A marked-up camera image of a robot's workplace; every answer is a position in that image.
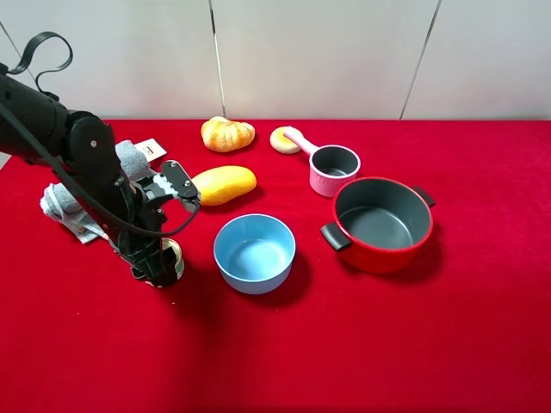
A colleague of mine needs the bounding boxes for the paper towel tag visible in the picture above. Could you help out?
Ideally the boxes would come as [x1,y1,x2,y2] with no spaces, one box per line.
[134,139,167,164]

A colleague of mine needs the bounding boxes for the blue bowl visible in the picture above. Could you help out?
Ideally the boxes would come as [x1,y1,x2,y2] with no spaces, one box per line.
[214,213,296,295]

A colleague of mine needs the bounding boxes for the grey rolled towel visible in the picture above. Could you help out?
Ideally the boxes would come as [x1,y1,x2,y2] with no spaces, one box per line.
[40,140,155,244]

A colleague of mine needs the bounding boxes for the orange croissant bread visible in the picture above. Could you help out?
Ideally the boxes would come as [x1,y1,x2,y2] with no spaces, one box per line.
[201,116,256,153]

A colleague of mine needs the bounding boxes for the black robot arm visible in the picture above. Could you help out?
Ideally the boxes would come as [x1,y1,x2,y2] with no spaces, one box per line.
[1,65,183,287]

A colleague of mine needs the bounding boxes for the pink saucepan with handle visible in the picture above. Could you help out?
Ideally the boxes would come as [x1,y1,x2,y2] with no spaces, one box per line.
[283,126,362,198]

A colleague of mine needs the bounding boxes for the red pot black handles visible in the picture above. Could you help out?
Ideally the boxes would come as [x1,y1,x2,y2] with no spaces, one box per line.
[320,177,436,274]

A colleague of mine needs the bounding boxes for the round beige donut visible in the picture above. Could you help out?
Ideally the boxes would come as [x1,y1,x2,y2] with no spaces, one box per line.
[269,126,302,154]

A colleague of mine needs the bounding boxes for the small tin can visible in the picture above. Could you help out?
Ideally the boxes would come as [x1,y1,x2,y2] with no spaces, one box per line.
[145,237,184,287]

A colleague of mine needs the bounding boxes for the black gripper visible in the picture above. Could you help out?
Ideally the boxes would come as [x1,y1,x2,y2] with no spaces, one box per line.
[114,175,179,287]

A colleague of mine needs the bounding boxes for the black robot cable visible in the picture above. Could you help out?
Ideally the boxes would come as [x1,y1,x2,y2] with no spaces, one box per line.
[0,30,201,237]

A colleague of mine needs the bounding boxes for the yellow mango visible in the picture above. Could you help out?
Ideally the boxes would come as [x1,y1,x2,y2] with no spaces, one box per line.
[192,165,257,207]

